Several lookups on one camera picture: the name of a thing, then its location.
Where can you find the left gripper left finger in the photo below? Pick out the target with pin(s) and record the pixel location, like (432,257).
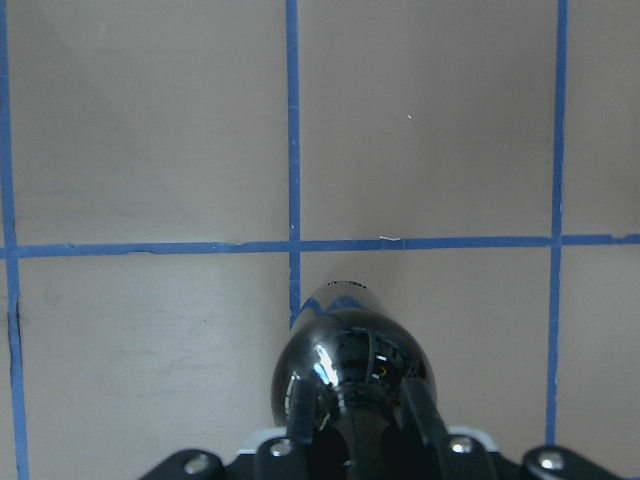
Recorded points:
(292,455)

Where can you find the dark wine bottle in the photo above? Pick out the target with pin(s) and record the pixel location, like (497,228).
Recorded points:
(357,356)

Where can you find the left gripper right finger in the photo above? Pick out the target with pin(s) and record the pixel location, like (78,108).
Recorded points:
(434,452)

